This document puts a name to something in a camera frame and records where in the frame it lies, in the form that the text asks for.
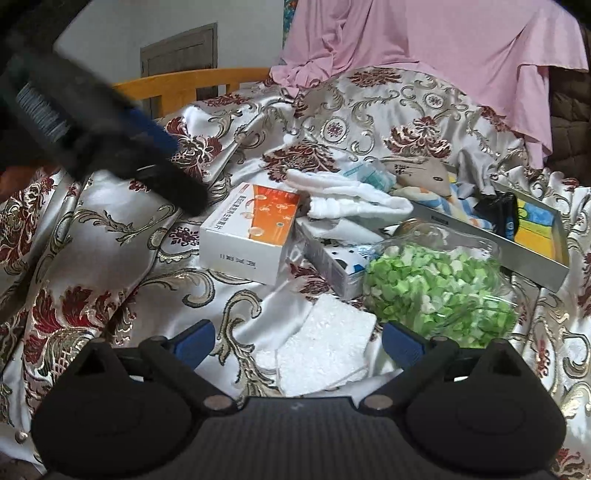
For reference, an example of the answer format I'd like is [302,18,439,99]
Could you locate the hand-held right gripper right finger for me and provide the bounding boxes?
[362,322,529,412]

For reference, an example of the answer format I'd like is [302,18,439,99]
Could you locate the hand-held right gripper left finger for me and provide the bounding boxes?
[69,319,234,412]

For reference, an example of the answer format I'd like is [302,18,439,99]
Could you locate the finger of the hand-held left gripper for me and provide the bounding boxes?
[113,154,209,216]
[121,107,180,157]

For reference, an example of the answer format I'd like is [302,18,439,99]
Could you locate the white textured pad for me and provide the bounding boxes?
[256,294,377,398]

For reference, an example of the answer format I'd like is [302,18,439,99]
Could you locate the grey tray with painted bottom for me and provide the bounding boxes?
[409,178,573,292]

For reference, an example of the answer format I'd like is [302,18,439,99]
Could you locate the glass jar of green stars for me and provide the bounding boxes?
[362,222,520,349]

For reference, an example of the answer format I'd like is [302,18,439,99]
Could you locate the white floral brocade blanket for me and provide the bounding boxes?
[0,67,591,480]

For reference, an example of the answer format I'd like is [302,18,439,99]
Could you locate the white and orange medicine box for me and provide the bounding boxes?
[198,182,303,286]

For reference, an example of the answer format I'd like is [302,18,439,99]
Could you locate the grey-brown door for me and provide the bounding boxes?
[140,23,219,102]

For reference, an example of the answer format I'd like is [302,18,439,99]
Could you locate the white and blue dotted box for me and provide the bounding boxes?
[295,217,384,301]

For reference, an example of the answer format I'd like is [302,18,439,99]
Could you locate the blue striped white cloth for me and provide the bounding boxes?
[450,182,492,229]

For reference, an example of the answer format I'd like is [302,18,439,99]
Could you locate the navy and white sock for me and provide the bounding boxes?
[473,191,520,241]

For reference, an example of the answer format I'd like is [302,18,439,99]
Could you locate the white quilted towel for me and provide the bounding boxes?
[286,168,414,221]

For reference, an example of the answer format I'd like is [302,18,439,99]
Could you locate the packaged teal face masks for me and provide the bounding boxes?
[342,159,398,191]

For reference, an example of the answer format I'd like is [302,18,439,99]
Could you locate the pink sheet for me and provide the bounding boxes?
[270,0,591,169]

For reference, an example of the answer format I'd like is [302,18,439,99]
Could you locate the brown quilted jacket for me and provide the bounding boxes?
[547,65,591,174]

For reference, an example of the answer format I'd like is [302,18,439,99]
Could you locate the wooden bed frame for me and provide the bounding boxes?
[111,67,273,121]

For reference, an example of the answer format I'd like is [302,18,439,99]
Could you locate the teal wall poster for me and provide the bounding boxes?
[281,0,298,54]

